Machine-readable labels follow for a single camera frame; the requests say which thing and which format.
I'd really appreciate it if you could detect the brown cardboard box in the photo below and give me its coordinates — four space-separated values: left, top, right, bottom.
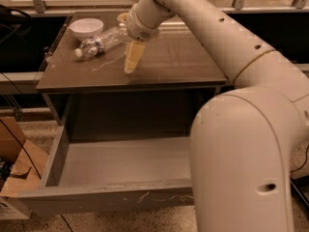
0 117 48 220

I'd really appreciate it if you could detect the black metal stand leg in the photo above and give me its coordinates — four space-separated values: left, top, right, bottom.
290 176 309 213

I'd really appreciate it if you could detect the clear plastic water bottle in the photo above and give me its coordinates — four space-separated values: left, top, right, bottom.
74 27 126 59

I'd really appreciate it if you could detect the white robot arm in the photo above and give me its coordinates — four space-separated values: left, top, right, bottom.
126 0 309 232

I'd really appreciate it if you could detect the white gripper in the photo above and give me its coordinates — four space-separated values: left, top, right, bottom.
117 5 159 73

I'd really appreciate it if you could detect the grey cabinet with glossy top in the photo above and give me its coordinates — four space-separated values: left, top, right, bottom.
35 9 227 128

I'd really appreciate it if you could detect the grey open top drawer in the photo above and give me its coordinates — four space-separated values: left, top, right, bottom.
20 90 200 216

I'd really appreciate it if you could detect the black cable on floor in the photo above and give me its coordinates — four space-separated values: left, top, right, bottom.
289 143 309 176

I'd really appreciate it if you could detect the white ceramic bowl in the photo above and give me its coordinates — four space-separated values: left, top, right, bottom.
70 18 103 41

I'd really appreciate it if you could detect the black bag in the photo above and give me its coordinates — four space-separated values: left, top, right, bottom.
0 5 32 39

